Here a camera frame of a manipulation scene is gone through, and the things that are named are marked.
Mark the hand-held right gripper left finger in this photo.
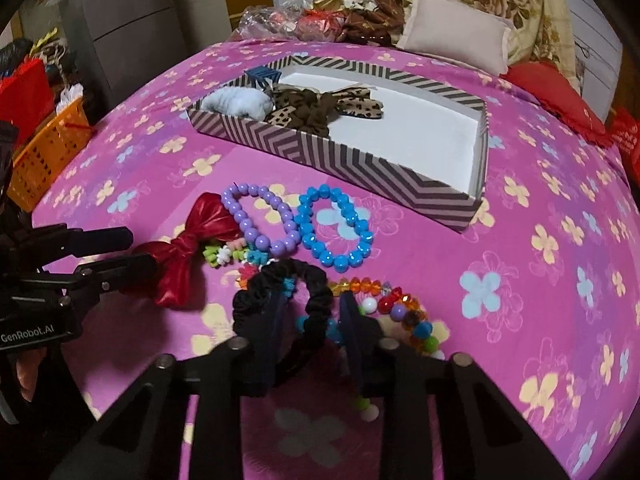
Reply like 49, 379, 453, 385
50, 282, 296, 480

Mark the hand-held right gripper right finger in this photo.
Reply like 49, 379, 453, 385
337, 290, 571, 480

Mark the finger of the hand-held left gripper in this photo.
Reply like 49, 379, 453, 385
35, 252, 159, 302
10, 225, 135, 262

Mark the black scrunchie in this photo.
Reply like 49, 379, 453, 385
232, 259, 335, 356

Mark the multicolour crystal bead bracelet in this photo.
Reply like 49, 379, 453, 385
295, 275, 446, 421

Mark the red hair bow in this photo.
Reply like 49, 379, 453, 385
131, 192, 242, 308

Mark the blue bead bracelet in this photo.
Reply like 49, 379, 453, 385
295, 185, 375, 268

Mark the pastel flower bead bracelet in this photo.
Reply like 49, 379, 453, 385
202, 237, 301, 301

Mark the purple bead bracelet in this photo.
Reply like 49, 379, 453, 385
221, 183, 301, 256

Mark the striped cardboard box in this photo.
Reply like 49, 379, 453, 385
186, 56, 490, 233

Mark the person's left hand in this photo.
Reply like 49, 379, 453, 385
11, 349, 36, 403

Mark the pink floral bedsheet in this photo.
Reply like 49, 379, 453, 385
30, 40, 640, 480

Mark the light blue fluffy scrunchie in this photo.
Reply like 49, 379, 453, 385
201, 86, 275, 121

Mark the leopard print scrunchie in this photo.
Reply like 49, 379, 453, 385
262, 85, 333, 138

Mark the leopard print hair bow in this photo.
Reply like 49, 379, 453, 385
320, 86, 386, 122

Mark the grey cabinet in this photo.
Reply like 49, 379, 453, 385
65, 0, 236, 111

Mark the blue hair claw clip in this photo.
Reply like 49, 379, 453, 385
244, 66, 282, 92

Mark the clear plastic bag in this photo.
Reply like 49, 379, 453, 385
237, 0, 351, 43

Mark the red pillow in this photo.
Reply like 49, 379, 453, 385
500, 62, 613, 148

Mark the beige pillow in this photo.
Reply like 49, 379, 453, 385
397, 0, 516, 76

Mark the red printed bag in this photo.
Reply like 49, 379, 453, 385
607, 107, 640, 183

